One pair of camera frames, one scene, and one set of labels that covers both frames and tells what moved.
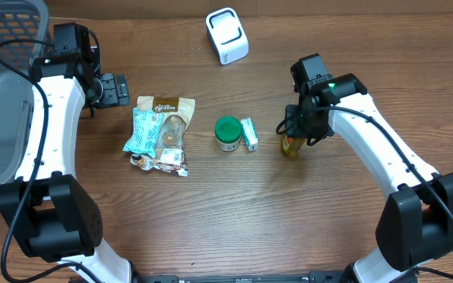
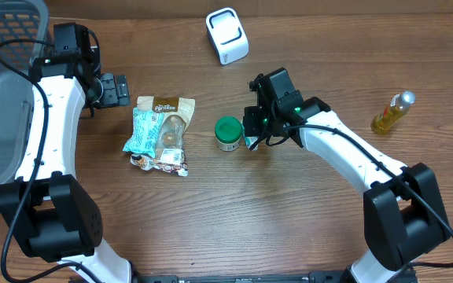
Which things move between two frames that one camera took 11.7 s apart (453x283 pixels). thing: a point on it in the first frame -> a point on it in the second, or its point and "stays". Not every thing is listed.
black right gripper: [296, 128] -> [251, 126]
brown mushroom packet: [170, 153] stays
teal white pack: [146, 128] stays
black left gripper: [115, 97] stays
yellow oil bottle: [292, 146] -> [396, 108]
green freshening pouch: [249, 134] stays
